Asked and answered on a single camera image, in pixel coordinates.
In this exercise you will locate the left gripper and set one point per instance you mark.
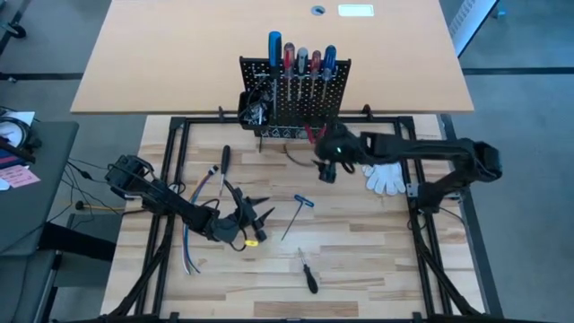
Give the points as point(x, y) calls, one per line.
point(244, 215)

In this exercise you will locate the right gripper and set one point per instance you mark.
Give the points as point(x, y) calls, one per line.
point(341, 143)

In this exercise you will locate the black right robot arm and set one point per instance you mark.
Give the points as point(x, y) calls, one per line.
point(417, 148)

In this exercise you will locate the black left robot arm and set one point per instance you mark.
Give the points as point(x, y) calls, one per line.
point(175, 206)

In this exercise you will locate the black metal pegboard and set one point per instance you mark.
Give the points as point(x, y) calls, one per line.
point(334, 107)

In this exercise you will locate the white work glove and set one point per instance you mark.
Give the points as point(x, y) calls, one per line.
point(385, 179)

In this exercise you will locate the black plastic pegboard bin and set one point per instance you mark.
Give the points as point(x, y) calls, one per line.
point(241, 107)

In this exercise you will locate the white rectangular desk plate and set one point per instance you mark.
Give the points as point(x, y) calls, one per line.
point(355, 10)

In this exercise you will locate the light brown desk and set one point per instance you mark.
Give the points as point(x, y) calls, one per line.
point(179, 54)

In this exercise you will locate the black seat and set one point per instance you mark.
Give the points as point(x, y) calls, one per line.
point(76, 242)

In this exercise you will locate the white perforated panel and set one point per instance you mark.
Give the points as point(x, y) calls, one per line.
point(471, 22)

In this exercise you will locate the grey side table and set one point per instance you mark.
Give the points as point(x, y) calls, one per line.
point(40, 202)

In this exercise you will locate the pink paper sheet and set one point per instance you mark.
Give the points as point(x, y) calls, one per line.
point(20, 176)

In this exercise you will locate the white paper sheet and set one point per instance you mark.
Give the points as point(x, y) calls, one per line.
point(22, 117)

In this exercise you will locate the blue item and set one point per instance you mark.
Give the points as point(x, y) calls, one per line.
point(5, 159)

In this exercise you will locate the black chair caster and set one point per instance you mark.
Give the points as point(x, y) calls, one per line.
point(17, 30)

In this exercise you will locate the black frame clamp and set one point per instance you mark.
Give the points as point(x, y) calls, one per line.
point(367, 111)
point(220, 113)

